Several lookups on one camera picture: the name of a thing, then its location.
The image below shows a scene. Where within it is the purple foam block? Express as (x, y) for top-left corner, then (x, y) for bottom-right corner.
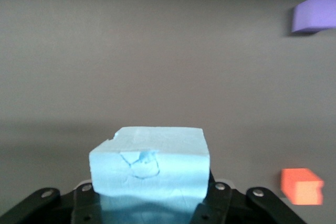
(291, 0), (336, 35)

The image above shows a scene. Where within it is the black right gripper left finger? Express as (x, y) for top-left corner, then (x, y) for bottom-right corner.
(70, 181), (104, 224)

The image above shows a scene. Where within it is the light blue foam block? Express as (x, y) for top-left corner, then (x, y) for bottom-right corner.
(88, 126), (211, 224)

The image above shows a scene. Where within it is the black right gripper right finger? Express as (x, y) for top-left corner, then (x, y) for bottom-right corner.
(190, 175), (246, 224)

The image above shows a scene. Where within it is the orange foam block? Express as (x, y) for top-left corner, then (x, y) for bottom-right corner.
(280, 168), (325, 206)

